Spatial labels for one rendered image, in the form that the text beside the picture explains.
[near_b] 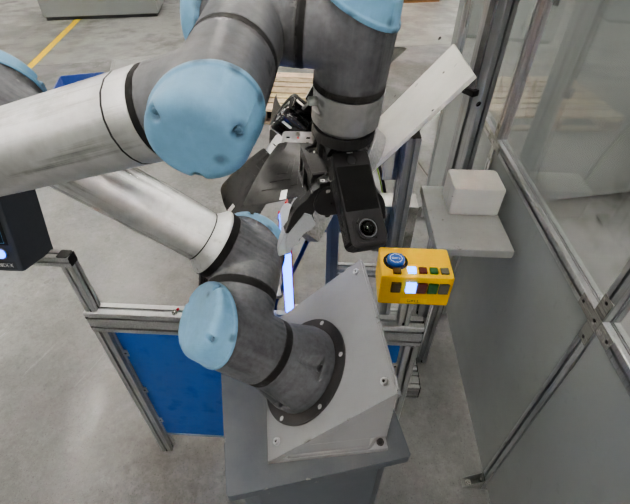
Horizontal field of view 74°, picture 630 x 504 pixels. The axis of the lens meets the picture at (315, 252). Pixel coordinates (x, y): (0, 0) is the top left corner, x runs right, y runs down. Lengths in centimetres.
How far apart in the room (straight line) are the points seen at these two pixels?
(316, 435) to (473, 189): 101
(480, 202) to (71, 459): 183
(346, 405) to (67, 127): 51
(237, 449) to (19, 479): 145
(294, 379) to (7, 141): 48
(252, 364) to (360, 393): 17
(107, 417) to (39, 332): 68
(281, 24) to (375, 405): 49
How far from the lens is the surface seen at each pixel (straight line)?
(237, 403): 83
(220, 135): 29
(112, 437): 206
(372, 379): 65
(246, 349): 62
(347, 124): 44
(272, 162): 111
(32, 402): 231
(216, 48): 33
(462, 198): 147
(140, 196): 64
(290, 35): 41
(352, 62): 41
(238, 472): 77
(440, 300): 100
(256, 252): 68
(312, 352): 69
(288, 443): 74
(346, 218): 46
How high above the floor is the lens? 172
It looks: 42 degrees down
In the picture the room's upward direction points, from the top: straight up
